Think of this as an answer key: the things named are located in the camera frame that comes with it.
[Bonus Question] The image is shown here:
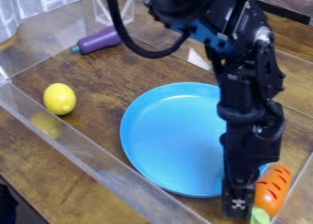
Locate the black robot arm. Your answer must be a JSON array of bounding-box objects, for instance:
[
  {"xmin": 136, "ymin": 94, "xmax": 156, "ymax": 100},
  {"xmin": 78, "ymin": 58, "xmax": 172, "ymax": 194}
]
[{"xmin": 145, "ymin": 0, "xmax": 286, "ymax": 219}]

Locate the orange toy carrot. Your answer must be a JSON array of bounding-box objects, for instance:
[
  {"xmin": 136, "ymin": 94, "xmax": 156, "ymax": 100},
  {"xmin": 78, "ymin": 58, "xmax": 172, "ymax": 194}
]
[{"xmin": 249, "ymin": 165, "xmax": 292, "ymax": 224}]

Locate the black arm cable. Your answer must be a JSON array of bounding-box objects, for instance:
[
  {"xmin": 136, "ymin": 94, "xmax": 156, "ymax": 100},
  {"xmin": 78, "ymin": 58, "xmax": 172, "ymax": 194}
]
[{"xmin": 105, "ymin": 0, "xmax": 193, "ymax": 59}]

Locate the purple toy eggplant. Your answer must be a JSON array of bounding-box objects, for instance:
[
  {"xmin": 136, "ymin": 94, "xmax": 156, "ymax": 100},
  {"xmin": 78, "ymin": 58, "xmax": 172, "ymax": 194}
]
[{"xmin": 72, "ymin": 26, "xmax": 121, "ymax": 55}]

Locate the blue round plate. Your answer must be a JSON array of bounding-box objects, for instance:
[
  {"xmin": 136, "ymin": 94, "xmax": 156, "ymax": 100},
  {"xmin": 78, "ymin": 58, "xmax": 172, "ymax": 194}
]
[{"xmin": 120, "ymin": 81, "xmax": 272, "ymax": 199}]

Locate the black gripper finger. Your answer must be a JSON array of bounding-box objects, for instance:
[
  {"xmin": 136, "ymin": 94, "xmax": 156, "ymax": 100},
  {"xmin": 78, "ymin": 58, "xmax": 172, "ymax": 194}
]
[{"xmin": 221, "ymin": 179, "xmax": 256, "ymax": 219}]

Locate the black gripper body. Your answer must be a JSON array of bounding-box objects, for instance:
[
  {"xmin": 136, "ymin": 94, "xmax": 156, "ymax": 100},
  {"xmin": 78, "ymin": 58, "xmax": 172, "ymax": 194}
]
[{"xmin": 219, "ymin": 74, "xmax": 286, "ymax": 186}]

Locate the yellow toy lemon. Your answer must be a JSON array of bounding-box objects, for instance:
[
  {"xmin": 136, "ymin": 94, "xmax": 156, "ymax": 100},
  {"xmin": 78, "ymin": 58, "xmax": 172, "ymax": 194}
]
[{"xmin": 43, "ymin": 83, "xmax": 77, "ymax": 115}]

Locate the clear acrylic front wall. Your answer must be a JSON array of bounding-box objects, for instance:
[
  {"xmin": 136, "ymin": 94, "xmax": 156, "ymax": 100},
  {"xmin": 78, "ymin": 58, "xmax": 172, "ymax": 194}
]
[{"xmin": 0, "ymin": 80, "xmax": 211, "ymax": 224}]

